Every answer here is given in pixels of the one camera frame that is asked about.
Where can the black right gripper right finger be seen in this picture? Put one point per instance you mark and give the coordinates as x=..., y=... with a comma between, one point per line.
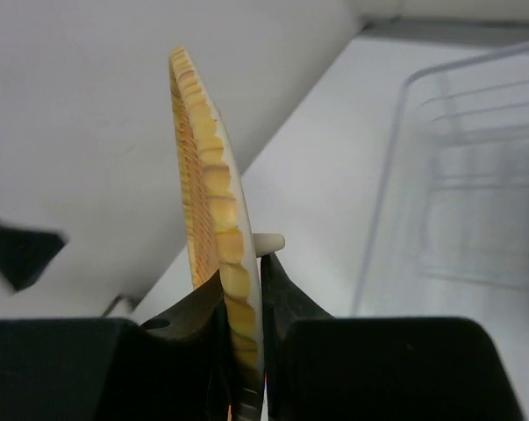
x=414, y=368

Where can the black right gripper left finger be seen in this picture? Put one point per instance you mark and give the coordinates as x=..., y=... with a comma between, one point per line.
x=113, y=368

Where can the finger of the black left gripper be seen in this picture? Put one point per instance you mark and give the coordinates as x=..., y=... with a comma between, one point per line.
x=25, y=253

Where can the orange woven square plate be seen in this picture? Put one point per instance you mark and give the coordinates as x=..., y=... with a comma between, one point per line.
x=220, y=240

